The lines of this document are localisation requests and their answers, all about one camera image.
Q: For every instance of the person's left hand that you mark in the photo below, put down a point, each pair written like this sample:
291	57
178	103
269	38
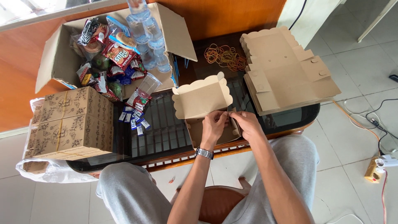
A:
212	129

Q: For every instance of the person's right hand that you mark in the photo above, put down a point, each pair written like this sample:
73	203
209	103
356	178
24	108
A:
250	127

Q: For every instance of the plain kraft box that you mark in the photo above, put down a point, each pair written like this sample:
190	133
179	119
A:
200	96

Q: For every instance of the silver wristwatch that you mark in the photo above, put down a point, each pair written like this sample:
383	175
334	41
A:
204	153

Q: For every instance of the glass top wooden table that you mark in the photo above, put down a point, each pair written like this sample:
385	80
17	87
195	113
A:
161	130

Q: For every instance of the stack of flat kraft boxes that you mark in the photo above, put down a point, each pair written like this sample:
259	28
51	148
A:
286	77

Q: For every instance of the bundle of blue straws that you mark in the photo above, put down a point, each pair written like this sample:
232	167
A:
176	70

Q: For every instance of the brown wooden chair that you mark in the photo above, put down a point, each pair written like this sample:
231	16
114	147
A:
217	202

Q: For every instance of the pile of rubber bands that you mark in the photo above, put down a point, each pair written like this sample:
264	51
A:
226	57

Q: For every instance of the clear plastic cup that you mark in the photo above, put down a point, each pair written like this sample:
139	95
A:
150	82

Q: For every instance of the pile of blue white sachets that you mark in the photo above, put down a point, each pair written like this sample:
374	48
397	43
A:
134	119

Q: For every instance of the red white snack packet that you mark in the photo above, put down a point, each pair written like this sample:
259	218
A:
138	100

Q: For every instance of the person's grey trousers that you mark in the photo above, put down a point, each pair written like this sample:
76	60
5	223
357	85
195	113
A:
130	193

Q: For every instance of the stack of clear water cups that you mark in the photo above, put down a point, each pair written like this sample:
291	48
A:
149	34

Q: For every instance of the red peanut packet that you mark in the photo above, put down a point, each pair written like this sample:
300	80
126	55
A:
119	55

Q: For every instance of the heap of small snack packets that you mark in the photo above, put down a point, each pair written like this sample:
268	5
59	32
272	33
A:
102	77

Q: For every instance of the yellow power strip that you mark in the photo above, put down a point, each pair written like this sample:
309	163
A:
372	174

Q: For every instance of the blue clear bread packet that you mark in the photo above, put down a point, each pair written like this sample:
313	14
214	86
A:
119	34

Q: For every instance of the printed closed kraft box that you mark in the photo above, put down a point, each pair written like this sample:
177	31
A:
74	104
71	133

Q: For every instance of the white charger plug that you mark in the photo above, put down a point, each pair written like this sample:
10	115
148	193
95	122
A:
386	161

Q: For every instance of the small black device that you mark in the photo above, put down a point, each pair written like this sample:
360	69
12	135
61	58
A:
394	78

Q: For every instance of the black striped snack packet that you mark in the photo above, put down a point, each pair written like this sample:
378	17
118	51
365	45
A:
88	31

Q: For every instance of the white furniture leg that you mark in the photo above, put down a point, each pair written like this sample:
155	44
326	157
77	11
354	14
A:
376	21

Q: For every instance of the white plastic bag of boxes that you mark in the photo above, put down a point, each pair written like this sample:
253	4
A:
53	172

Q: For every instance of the large cardboard carton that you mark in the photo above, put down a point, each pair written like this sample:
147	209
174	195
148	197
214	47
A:
59	59

